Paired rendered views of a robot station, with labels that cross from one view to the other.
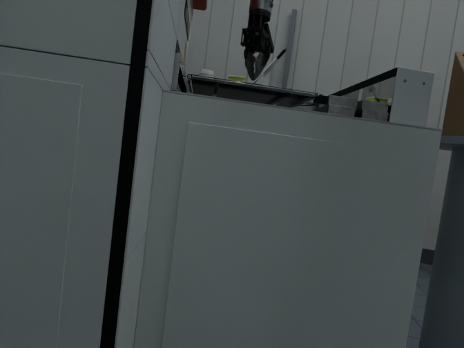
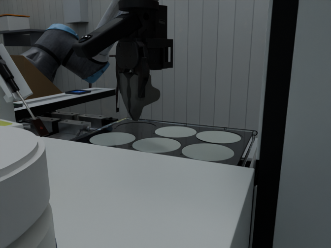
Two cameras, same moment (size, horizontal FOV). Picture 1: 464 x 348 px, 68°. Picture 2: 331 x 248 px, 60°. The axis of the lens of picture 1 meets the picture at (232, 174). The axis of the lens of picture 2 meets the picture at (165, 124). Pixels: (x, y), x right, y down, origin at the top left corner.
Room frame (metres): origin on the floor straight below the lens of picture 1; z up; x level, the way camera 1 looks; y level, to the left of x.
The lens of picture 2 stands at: (1.63, 0.28, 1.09)
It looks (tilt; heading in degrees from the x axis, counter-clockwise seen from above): 14 degrees down; 209
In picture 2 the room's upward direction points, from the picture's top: straight up
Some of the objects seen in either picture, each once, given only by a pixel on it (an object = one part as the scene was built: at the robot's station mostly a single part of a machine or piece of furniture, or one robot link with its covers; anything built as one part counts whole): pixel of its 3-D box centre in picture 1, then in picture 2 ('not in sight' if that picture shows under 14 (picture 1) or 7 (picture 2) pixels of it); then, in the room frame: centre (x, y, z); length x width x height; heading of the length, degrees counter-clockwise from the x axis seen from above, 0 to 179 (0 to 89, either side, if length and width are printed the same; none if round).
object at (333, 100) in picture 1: (340, 101); (93, 120); (1.03, -0.29, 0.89); 0.08 x 0.03 x 0.03; 95
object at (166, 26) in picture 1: (176, 25); (281, 81); (0.93, 0.19, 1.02); 0.81 x 0.03 x 0.40; 5
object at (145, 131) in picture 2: (245, 95); (156, 145); (1.14, -0.01, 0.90); 0.34 x 0.34 x 0.01; 6
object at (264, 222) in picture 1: (253, 238); not in sight; (1.23, -0.11, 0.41); 0.96 x 0.64 x 0.82; 5
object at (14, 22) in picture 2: not in sight; (13, 23); (-1.86, -4.77, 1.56); 0.49 x 0.41 x 0.28; 80
